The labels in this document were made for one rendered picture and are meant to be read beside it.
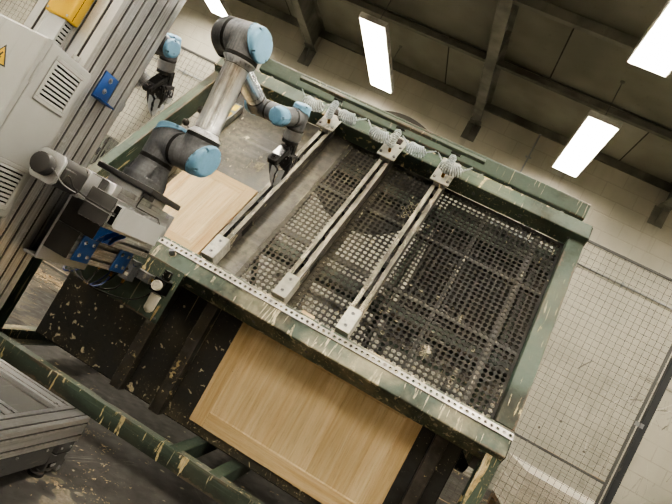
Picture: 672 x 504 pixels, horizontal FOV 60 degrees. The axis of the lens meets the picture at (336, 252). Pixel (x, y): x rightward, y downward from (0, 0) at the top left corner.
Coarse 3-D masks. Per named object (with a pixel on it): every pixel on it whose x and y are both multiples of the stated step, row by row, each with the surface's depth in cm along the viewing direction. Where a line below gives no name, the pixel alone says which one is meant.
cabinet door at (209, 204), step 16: (176, 176) 283; (192, 176) 285; (208, 176) 286; (224, 176) 287; (176, 192) 277; (192, 192) 278; (208, 192) 280; (224, 192) 281; (240, 192) 282; (256, 192) 283; (192, 208) 272; (208, 208) 274; (224, 208) 275; (240, 208) 276; (176, 224) 265; (192, 224) 266; (208, 224) 268; (224, 224) 268; (176, 240) 259; (192, 240) 261; (208, 240) 262
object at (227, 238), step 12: (336, 108) 301; (324, 120) 310; (336, 120) 311; (324, 132) 309; (312, 144) 305; (324, 144) 310; (300, 156) 296; (312, 156) 302; (300, 168) 294; (288, 180) 287; (264, 192) 277; (276, 192) 280; (252, 204) 271; (264, 204) 274; (240, 216) 266; (252, 216) 267; (228, 228) 261; (240, 228) 262; (216, 240) 255; (228, 240) 256; (204, 252) 251; (216, 252) 251
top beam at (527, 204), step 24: (288, 96) 319; (312, 96) 322; (312, 120) 321; (360, 120) 315; (360, 144) 315; (408, 168) 309; (432, 168) 301; (480, 192) 296; (504, 192) 294; (528, 216) 291; (552, 216) 288; (576, 240) 286
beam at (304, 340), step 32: (160, 256) 249; (192, 288) 250; (224, 288) 243; (256, 288) 245; (256, 320) 240; (288, 320) 238; (320, 352) 231; (352, 352) 233; (352, 384) 235; (384, 384) 226; (416, 416) 226; (448, 416) 221; (480, 448) 218
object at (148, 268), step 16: (80, 272) 244; (96, 272) 242; (112, 272) 239; (128, 272) 238; (144, 272) 243; (160, 272) 247; (176, 272) 246; (96, 288) 236; (112, 288) 238; (128, 288) 248; (144, 288) 247; (160, 288) 237; (176, 288) 245; (128, 304) 246; (144, 304) 240; (160, 304) 244
